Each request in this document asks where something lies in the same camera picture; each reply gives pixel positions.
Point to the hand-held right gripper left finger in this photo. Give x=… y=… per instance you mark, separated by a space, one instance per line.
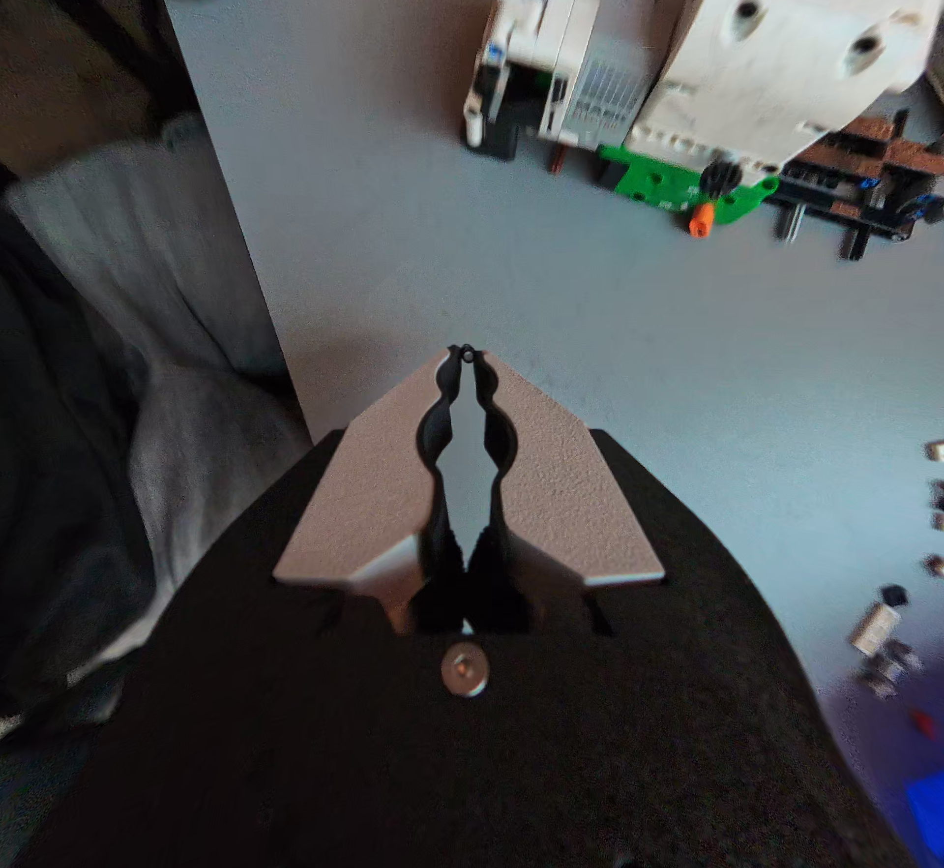
x=361 y=499

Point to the blue plastic bin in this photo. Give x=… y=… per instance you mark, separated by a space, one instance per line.
x=929 y=809

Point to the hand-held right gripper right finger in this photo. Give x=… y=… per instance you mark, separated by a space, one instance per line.
x=575 y=499

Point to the white lego truck model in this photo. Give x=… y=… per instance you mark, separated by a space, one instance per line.
x=774 y=34

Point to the person's grey pants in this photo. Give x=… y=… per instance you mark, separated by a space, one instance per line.
x=169 y=440

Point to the scattered small lego pieces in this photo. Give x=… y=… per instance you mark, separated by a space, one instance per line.
x=876 y=628

